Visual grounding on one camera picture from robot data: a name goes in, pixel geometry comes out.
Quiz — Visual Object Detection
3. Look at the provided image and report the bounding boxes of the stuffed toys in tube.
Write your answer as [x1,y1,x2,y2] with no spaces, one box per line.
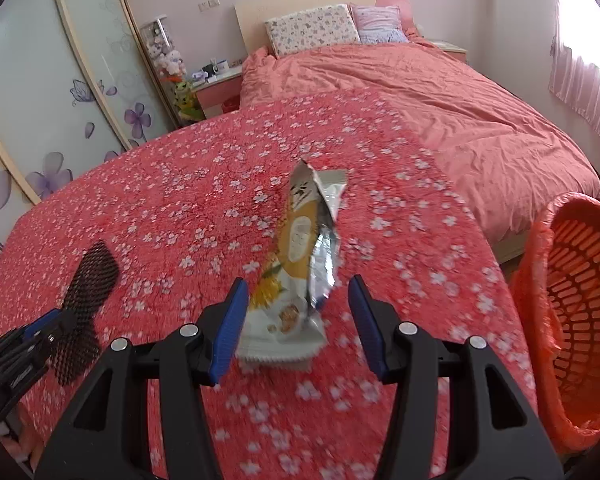
[140,16,201,126]

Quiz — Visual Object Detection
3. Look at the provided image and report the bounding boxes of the green plush toy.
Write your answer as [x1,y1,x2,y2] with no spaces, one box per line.
[172,79,204,122]

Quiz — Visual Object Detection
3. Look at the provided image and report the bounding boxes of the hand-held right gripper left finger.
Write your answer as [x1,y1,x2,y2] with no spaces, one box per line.
[34,277,251,480]

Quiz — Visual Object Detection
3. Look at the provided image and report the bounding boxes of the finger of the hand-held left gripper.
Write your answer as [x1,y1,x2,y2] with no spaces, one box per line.
[0,308,66,359]
[0,332,63,422]

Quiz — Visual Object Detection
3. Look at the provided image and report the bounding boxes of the yellow and silver snack wrapper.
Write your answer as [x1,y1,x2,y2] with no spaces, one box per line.
[235,158,349,366]

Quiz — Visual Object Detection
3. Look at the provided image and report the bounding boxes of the pink curtain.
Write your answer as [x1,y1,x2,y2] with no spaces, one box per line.
[547,10,600,146]

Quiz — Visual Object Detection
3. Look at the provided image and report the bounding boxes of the pink striped pillow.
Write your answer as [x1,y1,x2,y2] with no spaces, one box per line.
[350,5,410,44]

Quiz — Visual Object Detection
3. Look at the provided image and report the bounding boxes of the black foam mesh net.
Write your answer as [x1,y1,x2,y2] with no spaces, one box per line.
[49,241,121,386]

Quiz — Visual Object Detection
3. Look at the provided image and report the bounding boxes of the flower print sliding wardrobe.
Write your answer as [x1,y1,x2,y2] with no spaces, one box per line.
[0,0,181,301]

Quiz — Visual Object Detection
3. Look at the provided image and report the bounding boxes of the floral print pillow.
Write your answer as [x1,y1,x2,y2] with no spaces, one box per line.
[265,4,362,58]

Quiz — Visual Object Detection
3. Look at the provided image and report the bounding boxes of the orange plastic basket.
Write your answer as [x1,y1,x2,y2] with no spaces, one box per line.
[509,192,600,456]

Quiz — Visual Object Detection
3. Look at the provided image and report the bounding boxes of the bed with pink cover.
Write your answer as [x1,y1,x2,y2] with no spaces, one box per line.
[240,35,600,246]

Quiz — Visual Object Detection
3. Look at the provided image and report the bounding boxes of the red floral bedspread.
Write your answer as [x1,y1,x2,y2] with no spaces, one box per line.
[0,85,538,480]

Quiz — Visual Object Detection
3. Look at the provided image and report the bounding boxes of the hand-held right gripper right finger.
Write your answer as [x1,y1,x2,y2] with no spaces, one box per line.
[347,274,566,480]

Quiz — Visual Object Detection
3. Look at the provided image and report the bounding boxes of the beige and pink headboard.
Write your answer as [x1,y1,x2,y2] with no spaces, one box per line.
[235,0,415,56]

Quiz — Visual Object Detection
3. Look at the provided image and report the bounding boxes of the pink and white nightstand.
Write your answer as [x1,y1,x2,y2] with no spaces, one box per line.
[427,40,468,63]
[192,67,243,121]

